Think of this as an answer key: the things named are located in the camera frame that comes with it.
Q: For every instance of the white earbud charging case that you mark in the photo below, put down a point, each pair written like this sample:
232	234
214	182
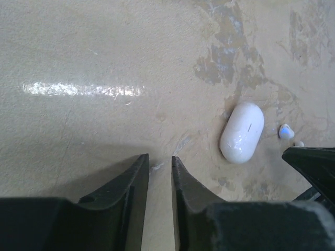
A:
242	132

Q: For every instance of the white earbud near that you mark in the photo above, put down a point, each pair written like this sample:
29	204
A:
285	132

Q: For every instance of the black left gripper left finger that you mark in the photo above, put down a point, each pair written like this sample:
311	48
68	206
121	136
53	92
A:
109	218

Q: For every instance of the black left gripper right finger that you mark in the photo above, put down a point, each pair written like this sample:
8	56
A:
204	221

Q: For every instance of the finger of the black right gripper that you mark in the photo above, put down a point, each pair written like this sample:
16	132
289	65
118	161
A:
316	165

